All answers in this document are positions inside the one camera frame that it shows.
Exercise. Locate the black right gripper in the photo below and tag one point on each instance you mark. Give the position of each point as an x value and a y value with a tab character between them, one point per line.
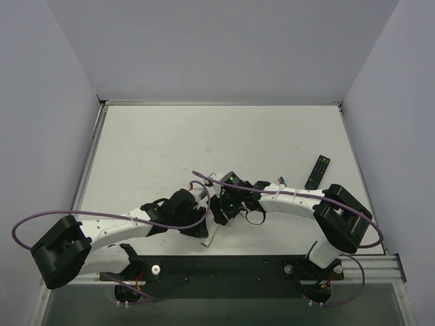
219	210

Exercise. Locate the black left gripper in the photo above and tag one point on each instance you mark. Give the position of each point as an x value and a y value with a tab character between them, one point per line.
199	226

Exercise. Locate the white remote control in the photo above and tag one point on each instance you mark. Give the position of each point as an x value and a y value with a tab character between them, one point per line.
212	229

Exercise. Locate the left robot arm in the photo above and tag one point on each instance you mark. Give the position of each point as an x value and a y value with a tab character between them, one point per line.
63	251

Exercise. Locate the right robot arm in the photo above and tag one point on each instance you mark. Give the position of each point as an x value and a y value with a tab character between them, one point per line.
342	219

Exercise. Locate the black tv remote control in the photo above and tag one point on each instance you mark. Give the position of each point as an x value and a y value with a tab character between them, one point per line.
317	173

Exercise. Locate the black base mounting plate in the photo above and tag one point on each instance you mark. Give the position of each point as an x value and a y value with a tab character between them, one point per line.
226	276

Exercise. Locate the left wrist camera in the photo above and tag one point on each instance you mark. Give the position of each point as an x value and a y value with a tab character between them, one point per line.
199	193

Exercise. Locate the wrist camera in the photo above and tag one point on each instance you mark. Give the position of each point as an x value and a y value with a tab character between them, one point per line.
214	176
199	193

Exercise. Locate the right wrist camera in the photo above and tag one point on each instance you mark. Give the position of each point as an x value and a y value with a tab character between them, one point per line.
214	176

